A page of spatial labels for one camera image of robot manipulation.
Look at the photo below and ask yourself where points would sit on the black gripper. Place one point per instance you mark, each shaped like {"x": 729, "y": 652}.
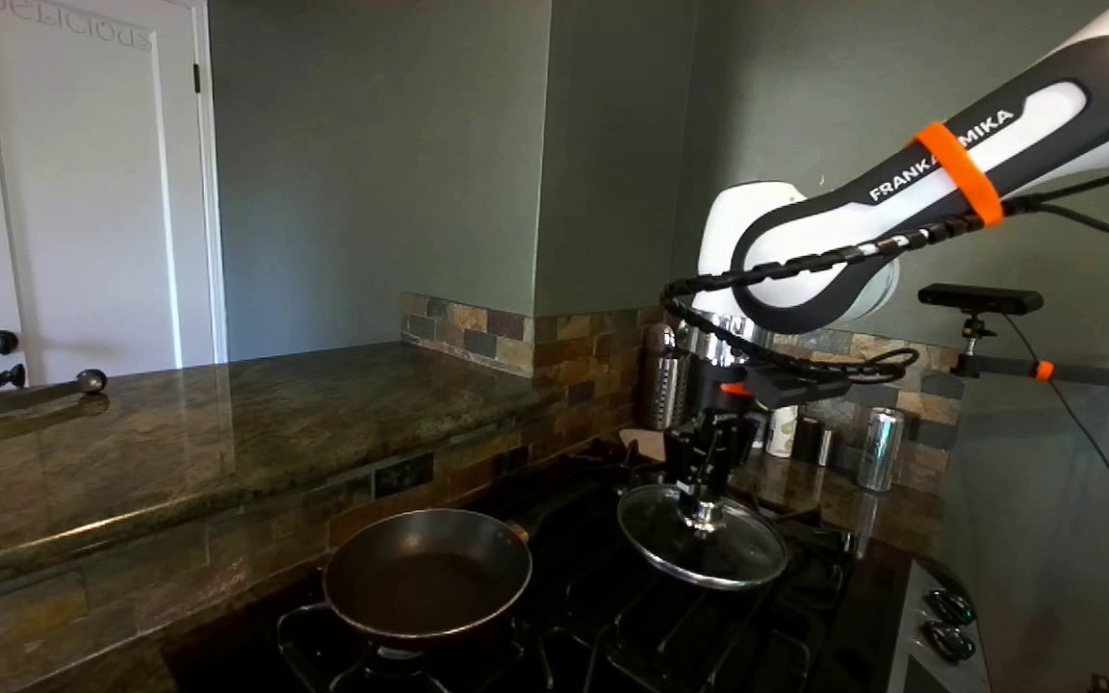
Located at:
{"x": 710, "y": 436}

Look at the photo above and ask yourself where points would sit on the glass pot lid steel knob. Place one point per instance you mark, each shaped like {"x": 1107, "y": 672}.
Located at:
{"x": 713, "y": 545}

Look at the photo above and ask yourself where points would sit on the dark metal pot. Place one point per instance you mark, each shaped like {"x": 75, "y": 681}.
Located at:
{"x": 429, "y": 577}

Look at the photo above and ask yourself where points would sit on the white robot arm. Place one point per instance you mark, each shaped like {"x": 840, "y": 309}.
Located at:
{"x": 786, "y": 262}

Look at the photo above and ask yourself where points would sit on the white bottle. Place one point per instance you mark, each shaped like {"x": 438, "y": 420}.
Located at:
{"x": 783, "y": 433}

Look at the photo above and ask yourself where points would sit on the steel canister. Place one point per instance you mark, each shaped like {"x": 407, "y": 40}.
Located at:
{"x": 663, "y": 377}

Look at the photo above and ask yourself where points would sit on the silver can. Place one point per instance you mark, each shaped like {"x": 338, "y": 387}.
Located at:
{"x": 881, "y": 448}

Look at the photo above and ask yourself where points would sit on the black gas stove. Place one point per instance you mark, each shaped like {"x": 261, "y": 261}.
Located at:
{"x": 599, "y": 617}

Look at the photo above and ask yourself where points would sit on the white door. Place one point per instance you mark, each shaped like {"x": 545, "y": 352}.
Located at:
{"x": 109, "y": 215}

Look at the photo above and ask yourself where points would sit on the black door knob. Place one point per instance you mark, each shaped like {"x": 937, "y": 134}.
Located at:
{"x": 9, "y": 339}

